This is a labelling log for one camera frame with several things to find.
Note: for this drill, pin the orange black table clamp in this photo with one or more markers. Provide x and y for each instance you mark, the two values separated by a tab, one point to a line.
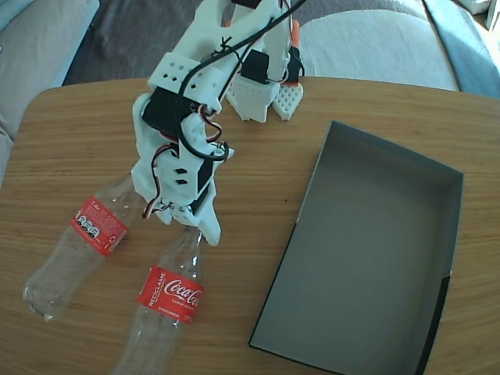
295	58
227	23

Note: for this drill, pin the clear bottle red logo label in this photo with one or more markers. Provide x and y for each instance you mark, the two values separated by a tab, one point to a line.
172	295

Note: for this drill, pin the pale grey upholstered seat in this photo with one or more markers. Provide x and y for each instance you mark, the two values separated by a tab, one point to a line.
371	51

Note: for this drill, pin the dark grey rug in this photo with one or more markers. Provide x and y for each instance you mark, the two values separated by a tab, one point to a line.
109	43

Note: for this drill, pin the grey sofa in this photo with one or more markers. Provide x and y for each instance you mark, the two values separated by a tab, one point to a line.
35	58

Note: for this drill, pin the teal cushion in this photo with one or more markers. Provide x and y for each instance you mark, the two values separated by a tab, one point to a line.
11	11

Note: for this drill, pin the clear bottle red text label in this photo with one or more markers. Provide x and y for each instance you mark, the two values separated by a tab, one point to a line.
99	226

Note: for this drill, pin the flat white camera mount plate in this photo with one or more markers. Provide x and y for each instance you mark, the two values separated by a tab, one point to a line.
228	152

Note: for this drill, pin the blue grey blanket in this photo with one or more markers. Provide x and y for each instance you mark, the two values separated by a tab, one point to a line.
468	51

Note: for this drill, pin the grey cardboard box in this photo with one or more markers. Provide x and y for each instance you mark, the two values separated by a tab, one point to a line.
371	242

